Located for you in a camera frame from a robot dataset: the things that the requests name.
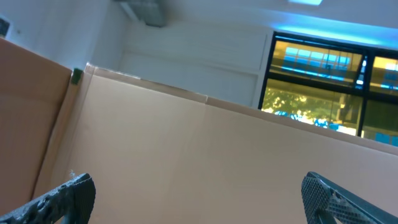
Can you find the dark framed window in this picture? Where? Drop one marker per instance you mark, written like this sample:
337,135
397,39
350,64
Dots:
347,88

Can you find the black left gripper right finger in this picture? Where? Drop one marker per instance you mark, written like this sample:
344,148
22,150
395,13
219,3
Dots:
326,202

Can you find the ceiling air vent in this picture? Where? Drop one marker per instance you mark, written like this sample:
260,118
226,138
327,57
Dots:
150,12

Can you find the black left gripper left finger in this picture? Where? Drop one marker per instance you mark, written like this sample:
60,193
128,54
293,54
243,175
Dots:
71,202

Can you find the cardboard backdrop panel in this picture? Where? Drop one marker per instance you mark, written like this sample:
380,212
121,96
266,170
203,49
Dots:
159,154

